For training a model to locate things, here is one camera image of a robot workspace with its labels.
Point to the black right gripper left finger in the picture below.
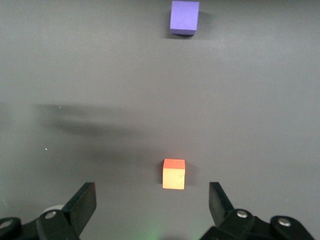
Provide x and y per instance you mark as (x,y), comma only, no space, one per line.
(80,207)

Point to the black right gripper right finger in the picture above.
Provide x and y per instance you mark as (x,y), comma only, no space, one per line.
(220,207)

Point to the orange foam block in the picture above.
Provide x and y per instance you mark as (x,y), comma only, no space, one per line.
(173,176)

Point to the purple foam block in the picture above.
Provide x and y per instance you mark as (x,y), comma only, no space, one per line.
(184,16)

